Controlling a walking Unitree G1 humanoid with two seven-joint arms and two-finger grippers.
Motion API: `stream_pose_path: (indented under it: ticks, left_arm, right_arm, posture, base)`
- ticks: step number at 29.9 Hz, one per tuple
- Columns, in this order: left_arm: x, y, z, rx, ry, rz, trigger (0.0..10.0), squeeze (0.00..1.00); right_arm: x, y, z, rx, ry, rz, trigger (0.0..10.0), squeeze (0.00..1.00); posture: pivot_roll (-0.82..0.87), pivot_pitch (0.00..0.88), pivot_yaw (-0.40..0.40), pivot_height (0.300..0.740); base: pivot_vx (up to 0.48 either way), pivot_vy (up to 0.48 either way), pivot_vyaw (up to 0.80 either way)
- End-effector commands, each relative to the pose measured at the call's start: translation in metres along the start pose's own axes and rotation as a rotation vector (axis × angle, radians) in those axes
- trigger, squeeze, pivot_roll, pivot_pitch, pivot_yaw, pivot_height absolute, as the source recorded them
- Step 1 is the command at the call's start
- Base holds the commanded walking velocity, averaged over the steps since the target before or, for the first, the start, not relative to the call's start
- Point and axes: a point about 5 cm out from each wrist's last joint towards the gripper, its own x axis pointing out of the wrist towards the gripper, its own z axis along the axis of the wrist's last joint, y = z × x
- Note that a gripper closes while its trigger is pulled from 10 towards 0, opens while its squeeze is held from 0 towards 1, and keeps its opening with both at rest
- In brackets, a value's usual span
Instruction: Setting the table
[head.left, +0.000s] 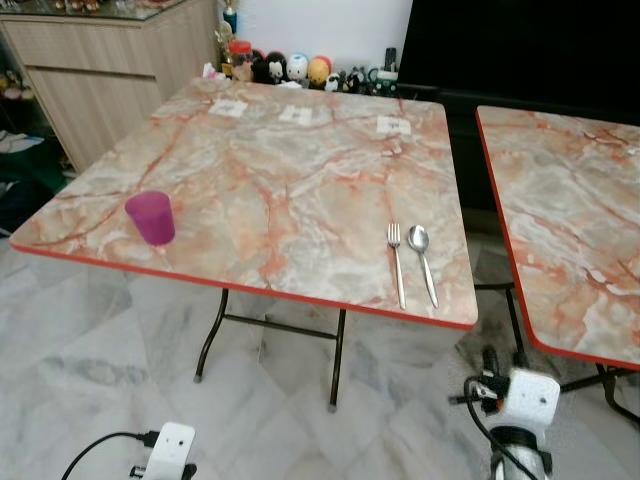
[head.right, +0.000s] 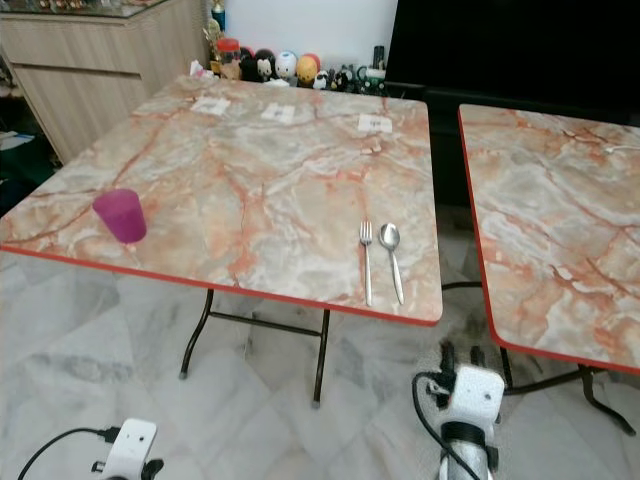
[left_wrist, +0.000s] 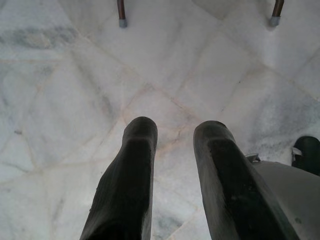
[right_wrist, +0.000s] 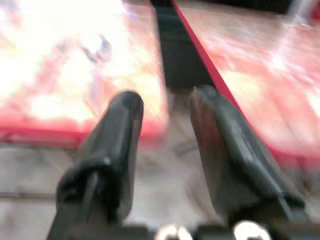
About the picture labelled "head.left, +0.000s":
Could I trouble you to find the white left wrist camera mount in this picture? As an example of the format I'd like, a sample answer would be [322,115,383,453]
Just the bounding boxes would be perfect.
[133,422,197,480]

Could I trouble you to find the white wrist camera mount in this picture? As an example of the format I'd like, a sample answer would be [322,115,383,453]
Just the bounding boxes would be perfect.
[133,422,197,480]
[478,368,561,433]

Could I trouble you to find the white round plush toy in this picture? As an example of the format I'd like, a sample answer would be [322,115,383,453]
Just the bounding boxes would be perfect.
[286,53,310,84]

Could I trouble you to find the light wooden cabinet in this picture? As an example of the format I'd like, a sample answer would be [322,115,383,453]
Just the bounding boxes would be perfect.
[0,0,221,173]

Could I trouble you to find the purple plastic cup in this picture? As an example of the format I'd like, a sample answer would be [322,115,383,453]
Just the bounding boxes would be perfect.
[124,191,176,247]

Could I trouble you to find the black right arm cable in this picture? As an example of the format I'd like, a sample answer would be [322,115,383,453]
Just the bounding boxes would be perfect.
[450,376,516,480]

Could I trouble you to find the black television screen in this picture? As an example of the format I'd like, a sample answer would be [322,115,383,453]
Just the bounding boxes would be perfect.
[397,0,640,99]

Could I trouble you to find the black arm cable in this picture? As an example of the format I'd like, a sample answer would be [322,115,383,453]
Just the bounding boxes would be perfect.
[60,431,161,480]
[450,376,516,480]

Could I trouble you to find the black mouse plush toy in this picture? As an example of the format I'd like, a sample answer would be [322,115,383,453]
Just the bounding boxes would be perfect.
[252,50,288,85]

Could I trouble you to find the small black white figurines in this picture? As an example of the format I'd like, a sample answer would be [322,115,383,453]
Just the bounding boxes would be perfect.
[332,68,367,93]

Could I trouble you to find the green mug with black bottle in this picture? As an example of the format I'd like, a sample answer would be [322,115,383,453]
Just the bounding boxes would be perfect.
[368,47,401,96]

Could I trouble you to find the marble-top folding table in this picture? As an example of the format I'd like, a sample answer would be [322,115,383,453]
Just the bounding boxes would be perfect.
[475,105,640,426]
[8,78,479,413]

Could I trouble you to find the red-lid jar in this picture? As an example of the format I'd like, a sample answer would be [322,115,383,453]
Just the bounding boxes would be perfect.
[229,40,254,81]

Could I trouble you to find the silver metal spoon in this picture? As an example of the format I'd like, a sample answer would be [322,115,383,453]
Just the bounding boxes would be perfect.
[408,225,440,309]

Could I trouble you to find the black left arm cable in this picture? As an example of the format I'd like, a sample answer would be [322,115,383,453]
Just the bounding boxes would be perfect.
[60,431,161,480]

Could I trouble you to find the silver metal fork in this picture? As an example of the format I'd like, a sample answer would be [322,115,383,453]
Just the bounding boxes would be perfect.
[387,223,408,310]

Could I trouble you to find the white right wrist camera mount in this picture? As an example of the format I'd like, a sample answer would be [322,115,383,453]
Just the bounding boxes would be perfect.
[478,368,561,433]

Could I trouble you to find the yellow orange round plush toy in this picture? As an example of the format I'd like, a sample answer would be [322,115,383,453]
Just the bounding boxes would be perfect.
[307,56,333,89]

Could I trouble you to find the white paper label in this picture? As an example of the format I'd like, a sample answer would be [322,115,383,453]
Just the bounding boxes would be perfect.
[278,106,315,126]
[376,116,413,136]
[210,100,248,119]

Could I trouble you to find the dark bag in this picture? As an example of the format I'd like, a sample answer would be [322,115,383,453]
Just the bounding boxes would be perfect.
[0,125,71,237]

